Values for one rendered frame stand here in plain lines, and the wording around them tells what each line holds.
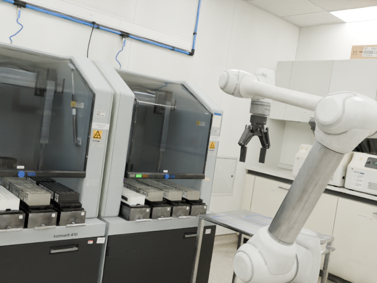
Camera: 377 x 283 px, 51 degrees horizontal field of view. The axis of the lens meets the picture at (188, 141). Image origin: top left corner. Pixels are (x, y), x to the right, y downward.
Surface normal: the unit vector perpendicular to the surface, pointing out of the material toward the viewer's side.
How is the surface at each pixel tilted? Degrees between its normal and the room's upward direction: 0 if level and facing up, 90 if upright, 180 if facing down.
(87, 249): 90
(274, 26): 90
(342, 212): 90
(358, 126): 122
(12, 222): 90
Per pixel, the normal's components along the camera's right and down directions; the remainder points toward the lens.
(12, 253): 0.65, 0.13
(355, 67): -0.75, -0.07
